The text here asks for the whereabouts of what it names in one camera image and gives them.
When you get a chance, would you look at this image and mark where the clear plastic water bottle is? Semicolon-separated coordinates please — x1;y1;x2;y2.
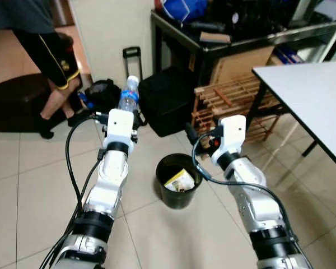
117;75;141;113

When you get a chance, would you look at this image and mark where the yellow white trash packet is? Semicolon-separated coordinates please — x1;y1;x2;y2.
164;168;196;193

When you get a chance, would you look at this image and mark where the black rubbish bin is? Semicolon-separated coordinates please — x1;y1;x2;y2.
155;152;204;210

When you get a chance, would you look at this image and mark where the wooden slatted rack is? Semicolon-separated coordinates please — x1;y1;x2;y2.
191;72;287;142

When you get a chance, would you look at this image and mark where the black backpack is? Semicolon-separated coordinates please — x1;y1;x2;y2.
81;78;123;116

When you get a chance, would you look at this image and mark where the black table leg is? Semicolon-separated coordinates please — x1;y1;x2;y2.
245;83;270;135
301;140;320;158

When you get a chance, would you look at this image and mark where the brown cardboard box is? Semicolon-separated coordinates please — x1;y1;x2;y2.
209;45;277;86

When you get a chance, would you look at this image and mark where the small brown box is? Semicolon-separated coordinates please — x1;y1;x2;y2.
199;31;232;46

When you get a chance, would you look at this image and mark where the black metal desk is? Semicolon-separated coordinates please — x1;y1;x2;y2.
151;8;336;86

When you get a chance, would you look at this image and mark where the person in black shorts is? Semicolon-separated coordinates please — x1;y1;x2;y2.
0;0;94;140

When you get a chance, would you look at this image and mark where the black cylinder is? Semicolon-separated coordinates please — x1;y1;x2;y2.
190;21;228;33

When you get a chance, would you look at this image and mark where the blue striped box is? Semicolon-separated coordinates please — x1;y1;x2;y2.
274;47;304;66

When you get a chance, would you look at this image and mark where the blue bag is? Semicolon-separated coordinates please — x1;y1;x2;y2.
159;0;209;25

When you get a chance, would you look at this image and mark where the black ottoman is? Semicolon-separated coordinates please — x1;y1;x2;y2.
0;72;52;134

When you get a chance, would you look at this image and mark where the white box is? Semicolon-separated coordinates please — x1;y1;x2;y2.
313;0;336;21

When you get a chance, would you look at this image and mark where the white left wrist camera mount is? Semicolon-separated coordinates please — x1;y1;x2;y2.
105;108;137;148

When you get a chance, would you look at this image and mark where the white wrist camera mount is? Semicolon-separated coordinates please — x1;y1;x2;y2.
105;108;137;148
211;114;248;166

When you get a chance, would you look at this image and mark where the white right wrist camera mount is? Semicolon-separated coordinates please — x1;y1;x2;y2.
211;114;248;166

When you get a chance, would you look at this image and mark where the black suitcase with handle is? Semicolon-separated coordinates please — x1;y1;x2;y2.
123;46;202;138

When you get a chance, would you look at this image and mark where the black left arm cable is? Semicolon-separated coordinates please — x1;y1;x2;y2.
38;111;110;269

